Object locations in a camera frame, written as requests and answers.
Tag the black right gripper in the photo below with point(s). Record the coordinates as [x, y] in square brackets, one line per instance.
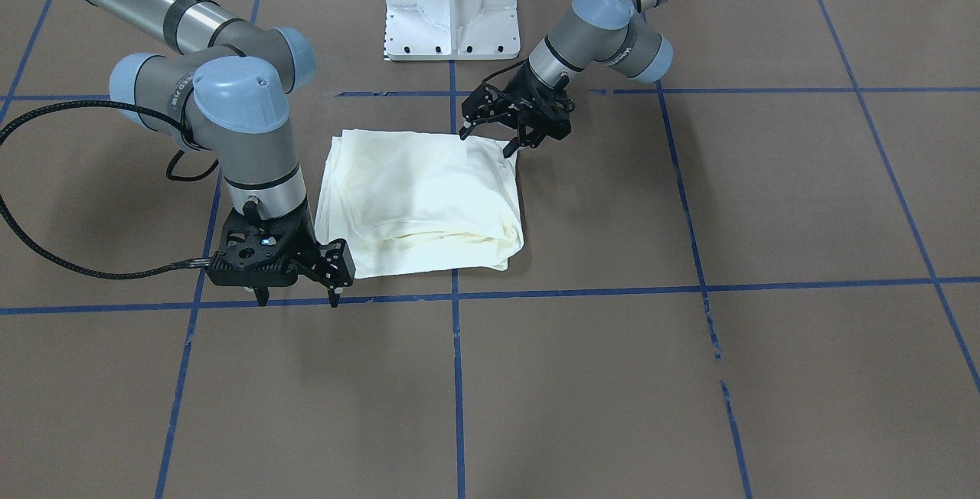
[304, 241]

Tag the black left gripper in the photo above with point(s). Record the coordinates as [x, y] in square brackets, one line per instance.
[524, 91]

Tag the cream long-sleeve cat shirt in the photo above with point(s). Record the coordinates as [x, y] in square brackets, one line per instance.
[412, 202]

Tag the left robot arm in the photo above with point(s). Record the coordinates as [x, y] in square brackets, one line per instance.
[608, 32]

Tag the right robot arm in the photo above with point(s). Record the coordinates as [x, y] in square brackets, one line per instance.
[225, 92]

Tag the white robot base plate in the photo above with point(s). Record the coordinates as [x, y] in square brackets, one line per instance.
[421, 30]

